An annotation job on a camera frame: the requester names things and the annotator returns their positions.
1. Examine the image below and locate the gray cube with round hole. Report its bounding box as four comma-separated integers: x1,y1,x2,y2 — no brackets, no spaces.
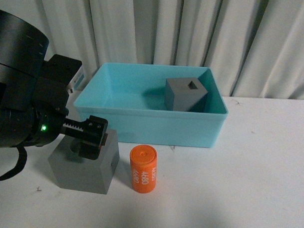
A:
48,129,120,195

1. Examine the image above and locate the light blue plastic box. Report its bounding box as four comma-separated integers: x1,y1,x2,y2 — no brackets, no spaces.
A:
74,62,228,148

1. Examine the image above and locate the white pleated curtain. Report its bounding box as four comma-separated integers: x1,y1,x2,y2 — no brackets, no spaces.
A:
0,0,304,100

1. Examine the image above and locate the orange cylinder with white digits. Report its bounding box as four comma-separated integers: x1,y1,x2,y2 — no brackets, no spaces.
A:
130,144,158,194

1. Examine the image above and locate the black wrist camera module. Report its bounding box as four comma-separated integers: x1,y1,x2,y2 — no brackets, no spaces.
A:
40,54,84,94

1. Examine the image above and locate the gray cube with rectangular slot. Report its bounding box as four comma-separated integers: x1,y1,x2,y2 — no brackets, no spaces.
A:
164,77,208,113

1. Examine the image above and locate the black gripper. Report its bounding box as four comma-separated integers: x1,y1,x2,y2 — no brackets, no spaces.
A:
28,77,108,160

